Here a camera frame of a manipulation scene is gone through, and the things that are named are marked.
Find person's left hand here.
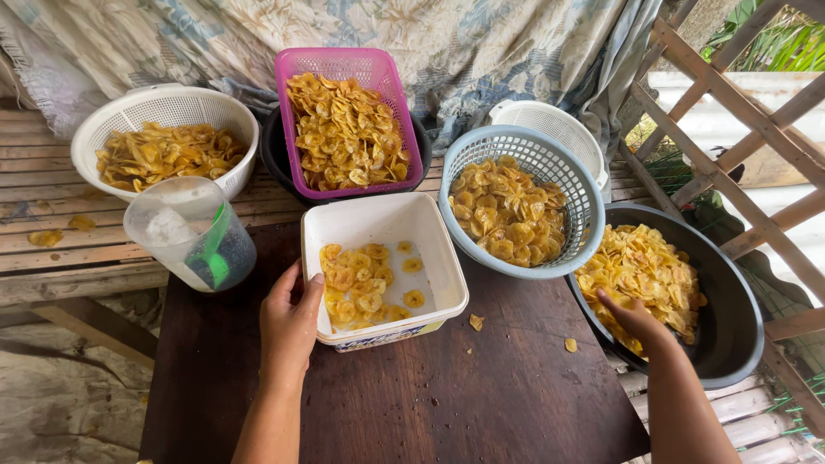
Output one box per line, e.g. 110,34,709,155
260,259,326,382

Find person's right hand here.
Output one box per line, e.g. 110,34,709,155
596,287,672,362

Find white square plastic tub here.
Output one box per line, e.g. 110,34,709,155
301,192,470,353

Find banana chips in large basin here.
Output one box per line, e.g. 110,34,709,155
574,223,709,358

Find large black plastic basin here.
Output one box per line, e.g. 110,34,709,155
565,203,765,391

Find banana chips in blue-grey colander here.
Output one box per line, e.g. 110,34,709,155
449,155,568,269

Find empty white round colander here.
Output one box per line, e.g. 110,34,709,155
488,99,609,191

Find blue-grey round colander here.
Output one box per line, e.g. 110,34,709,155
437,124,607,281

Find corrugated metal sheet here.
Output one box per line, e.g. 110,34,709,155
648,71,825,310

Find banana chips in square tub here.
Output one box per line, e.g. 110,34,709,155
319,240,428,331

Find floral patterned cloth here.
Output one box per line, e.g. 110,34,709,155
0,0,665,156

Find banana chips in pink basket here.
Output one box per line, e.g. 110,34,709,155
285,72,411,191

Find green plants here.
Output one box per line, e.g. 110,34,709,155
701,0,825,73

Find pink rectangular plastic basket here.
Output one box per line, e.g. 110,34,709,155
274,47,424,201

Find small black plastic basin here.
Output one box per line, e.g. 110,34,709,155
260,106,433,207

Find green plastic scoop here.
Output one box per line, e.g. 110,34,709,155
186,203,234,290

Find white sugar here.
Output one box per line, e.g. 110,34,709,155
144,206,196,250

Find long banana chips heap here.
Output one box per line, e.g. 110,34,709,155
95,121,248,193

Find clear plastic jug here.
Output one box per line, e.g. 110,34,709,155
122,176,258,294

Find white round colander with chips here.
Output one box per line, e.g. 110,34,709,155
70,82,260,204

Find bamboo slat bench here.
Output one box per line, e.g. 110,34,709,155
0,106,821,464

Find white lace cloth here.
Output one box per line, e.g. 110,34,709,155
0,6,112,141

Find green wire mesh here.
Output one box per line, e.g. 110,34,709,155
770,372,825,440

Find wooden lattice frame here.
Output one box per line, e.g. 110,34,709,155
617,0,825,439

